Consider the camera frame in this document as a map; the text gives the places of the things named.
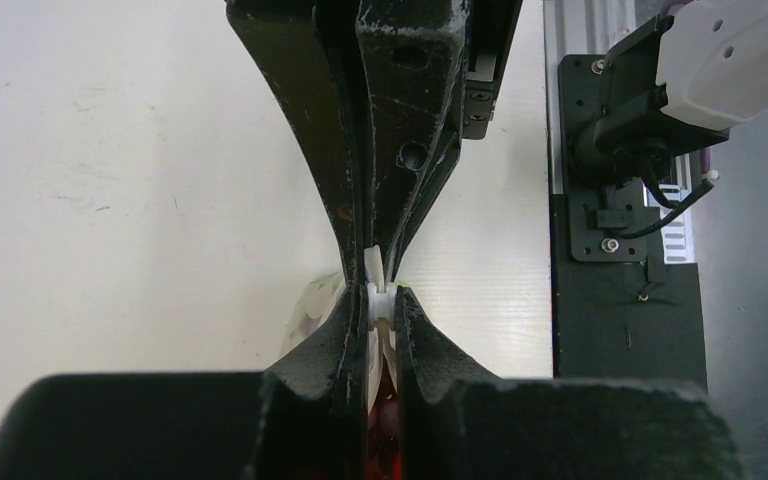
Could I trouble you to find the clear zip top bag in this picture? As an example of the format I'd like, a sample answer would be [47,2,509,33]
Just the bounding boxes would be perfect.
[281,245,403,479]

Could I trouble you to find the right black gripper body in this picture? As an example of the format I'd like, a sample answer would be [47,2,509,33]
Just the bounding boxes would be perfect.
[463,0,523,140]

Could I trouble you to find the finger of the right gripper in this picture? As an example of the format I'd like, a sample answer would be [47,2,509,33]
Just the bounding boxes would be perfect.
[356,1,471,280]
[226,1,360,282]

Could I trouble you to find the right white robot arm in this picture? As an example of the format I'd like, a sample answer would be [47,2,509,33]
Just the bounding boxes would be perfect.
[226,1,768,283]

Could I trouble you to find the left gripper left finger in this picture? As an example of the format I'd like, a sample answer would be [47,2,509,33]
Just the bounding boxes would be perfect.
[264,286,367,479]

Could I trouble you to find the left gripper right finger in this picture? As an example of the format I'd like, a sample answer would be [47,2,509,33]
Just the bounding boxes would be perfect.
[394,287,499,479]

